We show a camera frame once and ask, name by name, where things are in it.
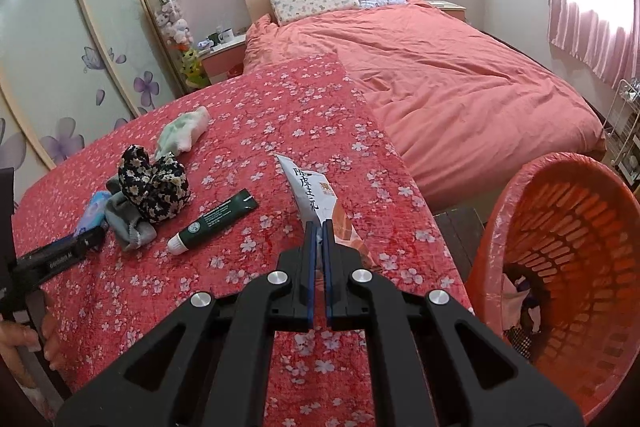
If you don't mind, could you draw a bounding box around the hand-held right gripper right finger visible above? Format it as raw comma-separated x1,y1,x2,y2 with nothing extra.
322,219,586,427

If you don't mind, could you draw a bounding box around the pink duvet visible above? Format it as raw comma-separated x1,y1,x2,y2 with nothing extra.
243,0,607,210

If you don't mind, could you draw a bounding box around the green and white sock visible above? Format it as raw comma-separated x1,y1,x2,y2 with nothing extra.
154,106,209,160

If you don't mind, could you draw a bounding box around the light blue plastic packet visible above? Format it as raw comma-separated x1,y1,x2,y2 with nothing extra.
74,191,112,238

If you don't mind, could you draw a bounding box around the white snack packet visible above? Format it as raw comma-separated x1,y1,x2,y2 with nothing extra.
276,153,376,269

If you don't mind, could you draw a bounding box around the floral sliding door wardrobe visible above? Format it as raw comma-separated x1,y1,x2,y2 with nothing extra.
0,0,183,208

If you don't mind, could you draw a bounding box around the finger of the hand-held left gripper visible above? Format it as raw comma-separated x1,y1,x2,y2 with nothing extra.
12,226,107,290

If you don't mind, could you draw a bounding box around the dark green tube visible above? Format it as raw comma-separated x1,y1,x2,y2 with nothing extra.
166,188,259,256

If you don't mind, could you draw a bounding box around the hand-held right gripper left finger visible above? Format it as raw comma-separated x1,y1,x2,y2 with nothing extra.
55,222,321,427

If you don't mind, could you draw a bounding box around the hanging plush toy stack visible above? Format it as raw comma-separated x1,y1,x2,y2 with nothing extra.
150,0,196,50

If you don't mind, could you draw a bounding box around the pink and white nightstand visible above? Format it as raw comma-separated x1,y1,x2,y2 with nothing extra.
199,34,248,86
425,0,467,26

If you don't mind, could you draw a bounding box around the yellow green plush toy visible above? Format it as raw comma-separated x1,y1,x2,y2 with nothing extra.
180,47,212,89

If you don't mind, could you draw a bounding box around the grey sock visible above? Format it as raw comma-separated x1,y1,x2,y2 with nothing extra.
104,174,157,252

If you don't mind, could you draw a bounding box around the black floral cloth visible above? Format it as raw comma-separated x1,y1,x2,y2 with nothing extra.
117,145,190,224

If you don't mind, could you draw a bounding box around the white wire rack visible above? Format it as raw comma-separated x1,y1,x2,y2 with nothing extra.
602,77,640,186

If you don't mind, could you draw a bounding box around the orange plastic laundry basket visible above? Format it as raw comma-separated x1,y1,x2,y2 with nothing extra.
465,152,640,427

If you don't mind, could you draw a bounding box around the black polka dot cloth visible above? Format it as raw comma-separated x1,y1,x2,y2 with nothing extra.
502,324,537,361

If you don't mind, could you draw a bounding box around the red floral blanket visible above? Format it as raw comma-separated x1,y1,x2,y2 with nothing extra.
10,52,473,427

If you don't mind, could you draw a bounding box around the person's left hand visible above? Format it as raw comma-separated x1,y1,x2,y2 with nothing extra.
0,294,62,375

